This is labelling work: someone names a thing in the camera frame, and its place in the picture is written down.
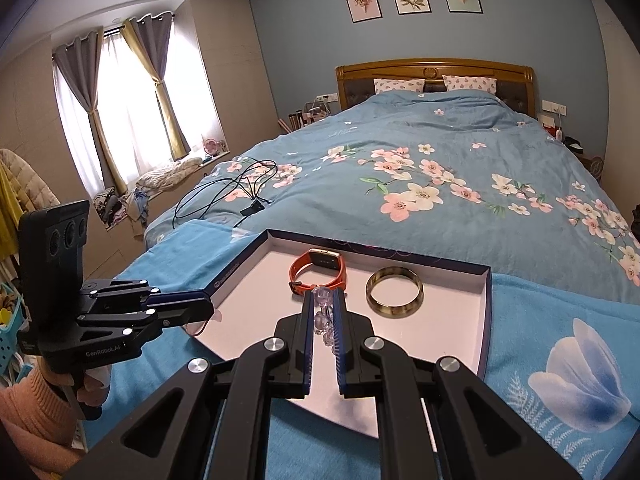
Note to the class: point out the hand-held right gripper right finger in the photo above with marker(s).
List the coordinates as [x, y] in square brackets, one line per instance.
[340, 347]

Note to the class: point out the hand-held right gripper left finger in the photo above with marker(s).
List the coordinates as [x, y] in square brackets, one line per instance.
[307, 342]

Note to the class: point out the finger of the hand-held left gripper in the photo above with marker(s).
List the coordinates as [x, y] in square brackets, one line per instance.
[175, 299]
[190, 316]

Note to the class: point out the blue box tray white inside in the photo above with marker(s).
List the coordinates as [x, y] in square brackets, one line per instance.
[440, 320]

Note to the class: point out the person's left hand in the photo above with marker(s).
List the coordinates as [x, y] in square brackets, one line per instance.
[94, 386]

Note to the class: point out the tortoiseshell bangle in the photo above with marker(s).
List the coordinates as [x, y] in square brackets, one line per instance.
[395, 313]

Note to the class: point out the orange smartwatch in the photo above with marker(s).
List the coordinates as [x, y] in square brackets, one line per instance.
[300, 267]

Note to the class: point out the blue plastic basket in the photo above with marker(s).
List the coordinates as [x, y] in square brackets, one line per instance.
[10, 345]

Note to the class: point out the beige padded jacket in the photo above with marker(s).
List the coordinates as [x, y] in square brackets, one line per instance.
[35, 185]

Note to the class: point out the pile of colourful clothes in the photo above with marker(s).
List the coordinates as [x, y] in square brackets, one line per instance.
[122, 207]

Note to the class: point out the white quilted blanket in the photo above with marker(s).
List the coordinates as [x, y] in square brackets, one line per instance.
[167, 172]

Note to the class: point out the small pink fan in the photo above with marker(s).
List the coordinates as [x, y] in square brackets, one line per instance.
[210, 146]

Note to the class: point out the white sheer curtain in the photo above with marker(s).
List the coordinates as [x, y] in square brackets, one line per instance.
[130, 120]

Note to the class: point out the light blue flower-print blanket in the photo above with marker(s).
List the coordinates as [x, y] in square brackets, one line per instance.
[525, 310]

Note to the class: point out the grey and gold curtain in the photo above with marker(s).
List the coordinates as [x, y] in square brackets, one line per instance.
[75, 65]
[150, 45]

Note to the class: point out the group of cosmetic bottles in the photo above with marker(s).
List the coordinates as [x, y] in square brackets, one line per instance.
[302, 119]

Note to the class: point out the blue floral duvet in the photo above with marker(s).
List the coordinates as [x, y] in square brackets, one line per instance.
[450, 135]

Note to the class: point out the white patterned pillow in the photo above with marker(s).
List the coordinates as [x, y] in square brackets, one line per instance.
[400, 86]
[470, 84]

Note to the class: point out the wooden bed headboard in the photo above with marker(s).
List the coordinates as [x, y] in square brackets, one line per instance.
[435, 67]

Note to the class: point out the small white bottle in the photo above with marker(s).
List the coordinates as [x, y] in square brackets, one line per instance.
[559, 133]

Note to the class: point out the dark box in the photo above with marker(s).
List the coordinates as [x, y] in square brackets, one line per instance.
[575, 145]

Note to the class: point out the framed pink flower picture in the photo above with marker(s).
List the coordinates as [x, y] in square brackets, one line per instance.
[362, 2]

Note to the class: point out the white wall socket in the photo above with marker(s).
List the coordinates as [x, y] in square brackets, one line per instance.
[326, 98]
[555, 106]

